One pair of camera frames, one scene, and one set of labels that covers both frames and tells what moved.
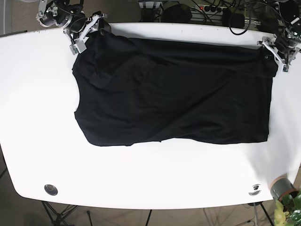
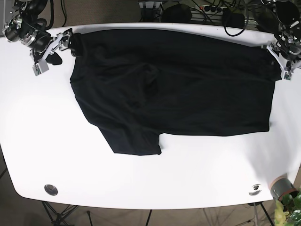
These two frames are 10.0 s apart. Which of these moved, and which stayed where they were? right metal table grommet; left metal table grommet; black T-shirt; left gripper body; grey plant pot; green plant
Moved: left gripper body; black T-shirt
Stayed: left metal table grommet; grey plant pot; right metal table grommet; green plant
